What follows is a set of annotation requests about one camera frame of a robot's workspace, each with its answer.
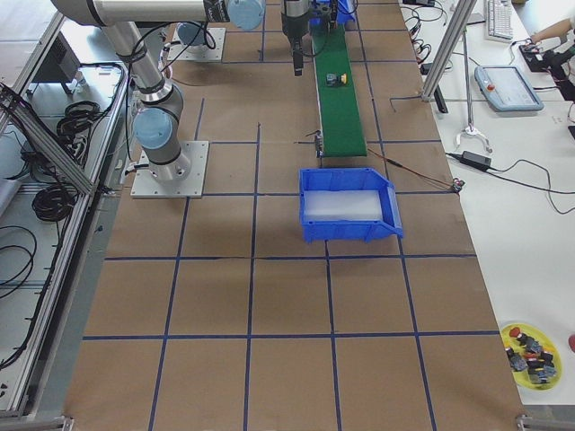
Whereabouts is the aluminium profile post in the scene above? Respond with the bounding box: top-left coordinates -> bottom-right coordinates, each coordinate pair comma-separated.
421,0 -> 476,101

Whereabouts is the yellow plate of buttons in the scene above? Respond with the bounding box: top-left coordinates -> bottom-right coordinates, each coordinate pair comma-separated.
500,322 -> 562,391

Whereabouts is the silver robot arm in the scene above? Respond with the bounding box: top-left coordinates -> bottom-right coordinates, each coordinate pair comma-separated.
53,0 -> 265,180
281,0 -> 311,76

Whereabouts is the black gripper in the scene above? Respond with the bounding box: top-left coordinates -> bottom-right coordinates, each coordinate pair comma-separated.
289,38 -> 304,76

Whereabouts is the robot teach pendant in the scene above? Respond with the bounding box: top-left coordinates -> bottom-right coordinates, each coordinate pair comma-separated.
473,66 -> 544,112

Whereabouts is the empty blue plastic bin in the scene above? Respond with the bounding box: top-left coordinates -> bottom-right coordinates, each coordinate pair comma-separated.
299,168 -> 403,242

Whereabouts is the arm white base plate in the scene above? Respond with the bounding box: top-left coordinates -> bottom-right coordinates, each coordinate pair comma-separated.
130,141 -> 209,198
169,27 -> 226,63

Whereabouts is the black power adapter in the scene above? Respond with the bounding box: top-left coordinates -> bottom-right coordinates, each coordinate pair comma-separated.
461,151 -> 491,172

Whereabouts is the blue bin with buttons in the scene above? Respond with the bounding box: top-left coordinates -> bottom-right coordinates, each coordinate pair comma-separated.
337,0 -> 358,25

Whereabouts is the green conveyor belt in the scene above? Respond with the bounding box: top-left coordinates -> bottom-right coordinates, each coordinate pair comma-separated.
312,25 -> 367,158

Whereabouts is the white foam pad right bin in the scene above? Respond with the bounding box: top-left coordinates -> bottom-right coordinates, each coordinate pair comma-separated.
303,190 -> 385,222

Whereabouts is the yellow mushroom push button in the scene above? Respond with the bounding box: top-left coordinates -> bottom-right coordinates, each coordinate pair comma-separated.
325,73 -> 348,87

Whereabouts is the red black conveyor wire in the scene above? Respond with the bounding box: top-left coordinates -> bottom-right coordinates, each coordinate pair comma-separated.
367,149 -> 464,194

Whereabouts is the white keyboard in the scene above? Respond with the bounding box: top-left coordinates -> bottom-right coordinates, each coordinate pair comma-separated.
483,0 -> 514,42

